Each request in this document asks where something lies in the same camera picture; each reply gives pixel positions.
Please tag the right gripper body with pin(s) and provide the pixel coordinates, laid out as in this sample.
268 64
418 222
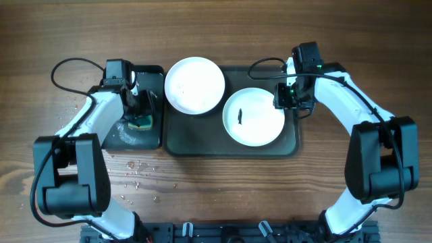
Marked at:
281 96

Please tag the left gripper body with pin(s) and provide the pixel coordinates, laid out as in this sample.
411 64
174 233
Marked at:
142 109

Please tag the green yellow sponge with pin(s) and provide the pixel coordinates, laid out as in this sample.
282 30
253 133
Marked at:
141 123

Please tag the white plate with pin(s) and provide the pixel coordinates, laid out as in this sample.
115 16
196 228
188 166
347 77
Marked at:
194 85
250 118

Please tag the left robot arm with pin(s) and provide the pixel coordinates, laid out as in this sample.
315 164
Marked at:
71 184

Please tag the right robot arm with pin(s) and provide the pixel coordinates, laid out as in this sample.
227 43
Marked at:
382 163

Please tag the black rectangular sponge tray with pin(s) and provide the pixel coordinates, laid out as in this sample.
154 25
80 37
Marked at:
121 136

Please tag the dark brown serving tray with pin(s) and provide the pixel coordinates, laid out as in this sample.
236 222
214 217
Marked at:
205 136

